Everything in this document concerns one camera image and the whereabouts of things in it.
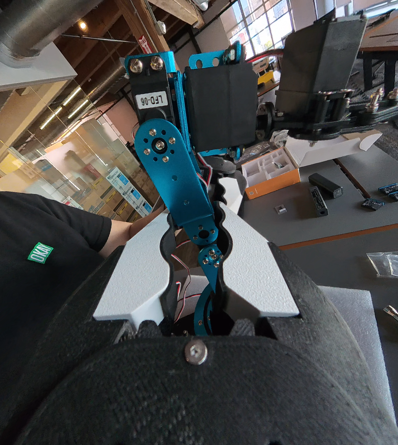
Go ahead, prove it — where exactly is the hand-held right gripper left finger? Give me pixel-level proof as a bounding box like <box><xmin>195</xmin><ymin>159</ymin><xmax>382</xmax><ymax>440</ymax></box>
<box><xmin>93</xmin><ymin>210</ymin><xmax>179</xmax><ymax>331</ymax></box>

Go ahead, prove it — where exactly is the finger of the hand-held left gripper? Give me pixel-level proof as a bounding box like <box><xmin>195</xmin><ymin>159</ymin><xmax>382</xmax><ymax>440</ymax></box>
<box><xmin>216</xmin><ymin>175</ymin><xmax>245</xmax><ymax>218</ymax></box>

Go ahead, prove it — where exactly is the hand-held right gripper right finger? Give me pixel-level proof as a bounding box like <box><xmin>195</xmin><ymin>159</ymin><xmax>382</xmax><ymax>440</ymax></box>
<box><xmin>213</xmin><ymin>202</ymin><xmax>300</xmax><ymax>318</ymax></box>

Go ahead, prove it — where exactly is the blue toy robot arm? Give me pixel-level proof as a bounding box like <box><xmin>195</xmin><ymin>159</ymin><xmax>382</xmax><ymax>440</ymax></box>
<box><xmin>124</xmin><ymin>9</ymin><xmax>398</xmax><ymax>337</ymax></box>

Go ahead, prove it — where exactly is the person's left forearm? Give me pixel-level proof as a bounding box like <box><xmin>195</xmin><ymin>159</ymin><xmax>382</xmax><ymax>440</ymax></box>
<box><xmin>99</xmin><ymin>209</ymin><xmax>167</xmax><ymax>258</ymax></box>

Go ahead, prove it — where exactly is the black desk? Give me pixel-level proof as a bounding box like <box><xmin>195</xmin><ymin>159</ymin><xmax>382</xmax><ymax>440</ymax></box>
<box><xmin>282</xmin><ymin>222</ymin><xmax>398</xmax><ymax>445</ymax></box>

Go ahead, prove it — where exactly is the grey desk with wooden edge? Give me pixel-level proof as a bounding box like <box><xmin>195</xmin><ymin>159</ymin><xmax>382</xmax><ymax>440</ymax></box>
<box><xmin>242</xmin><ymin>141</ymin><xmax>398</xmax><ymax>250</ymax></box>

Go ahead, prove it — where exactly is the orange white cardboard box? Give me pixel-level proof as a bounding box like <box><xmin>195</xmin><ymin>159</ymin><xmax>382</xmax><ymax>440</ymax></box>
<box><xmin>241</xmin><ymin>134</ymin><xmax>383</xmax><ymax>201</ymax></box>

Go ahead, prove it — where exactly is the stack of cardboard boxes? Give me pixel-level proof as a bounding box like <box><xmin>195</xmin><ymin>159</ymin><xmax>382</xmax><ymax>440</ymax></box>
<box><xmin>62</xmin><ymin>167</ymin><xmax>156</xmax><ymax>224</ymax></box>

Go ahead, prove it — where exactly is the black slotted bar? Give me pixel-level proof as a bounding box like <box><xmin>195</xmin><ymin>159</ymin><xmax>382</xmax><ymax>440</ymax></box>
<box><xmin>309</xmin><ymin>186</ymin><xmax>329</xmax><ymax>218</ymax></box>

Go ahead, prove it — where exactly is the black rectangular block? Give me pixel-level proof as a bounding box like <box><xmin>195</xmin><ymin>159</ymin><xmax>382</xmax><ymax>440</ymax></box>
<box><xmin>308</xmin><ymin>173</ymin><xmax>344</xmax><ymax>200</ymax></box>

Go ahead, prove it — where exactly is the grey foam mat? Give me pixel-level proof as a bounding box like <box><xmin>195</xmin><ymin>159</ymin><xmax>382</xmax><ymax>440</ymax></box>
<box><xmin>176</xmin><ymin>275</ymin><xmax>398</xmax><ymax>419</ymax></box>

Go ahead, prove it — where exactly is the group of clear plastic bags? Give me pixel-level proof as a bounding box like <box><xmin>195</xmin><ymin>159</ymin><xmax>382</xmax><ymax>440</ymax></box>
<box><xmin>366</xmin><ymin>248</ymin><xmax>398</xmax><ymax>281</ymax></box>

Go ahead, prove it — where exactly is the silver air duct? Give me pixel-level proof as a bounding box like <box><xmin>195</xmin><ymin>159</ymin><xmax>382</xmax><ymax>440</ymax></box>
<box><xmin>0</xmin><ymin>0</ymin><xmax>104</xmax><ymax>69</ymax></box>

